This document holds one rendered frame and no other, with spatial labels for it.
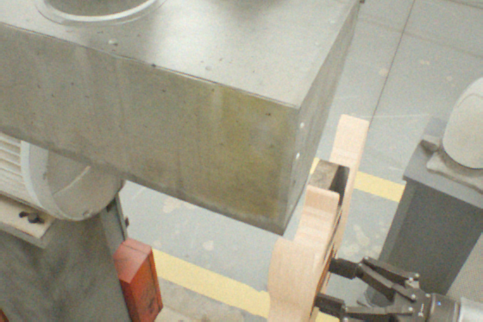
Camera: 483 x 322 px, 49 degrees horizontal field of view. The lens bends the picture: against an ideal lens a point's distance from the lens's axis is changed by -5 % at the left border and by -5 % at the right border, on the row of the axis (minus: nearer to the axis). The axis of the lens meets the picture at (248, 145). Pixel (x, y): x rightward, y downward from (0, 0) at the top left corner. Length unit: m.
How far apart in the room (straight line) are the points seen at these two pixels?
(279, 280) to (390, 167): 1.87
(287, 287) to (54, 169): 0.31
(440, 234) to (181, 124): 1.28
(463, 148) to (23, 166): 1.08
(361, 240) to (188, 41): 1.85
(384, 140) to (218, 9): 2.19
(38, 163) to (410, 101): 2.38
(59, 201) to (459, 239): 1.18
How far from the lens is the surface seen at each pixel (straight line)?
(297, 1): 0.46
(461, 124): 1.43
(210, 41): 0.41
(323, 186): 0.72
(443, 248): 1.67
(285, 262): 0.63
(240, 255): 2.11
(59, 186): 0.69
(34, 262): 1.00
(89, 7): 0.44
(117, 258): 1.39
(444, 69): 3.15
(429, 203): 1.55
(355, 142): 0.86
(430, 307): 0.87
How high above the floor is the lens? 1.76
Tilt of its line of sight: 45 degrees down
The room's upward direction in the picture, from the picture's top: 2 degrees clockwise
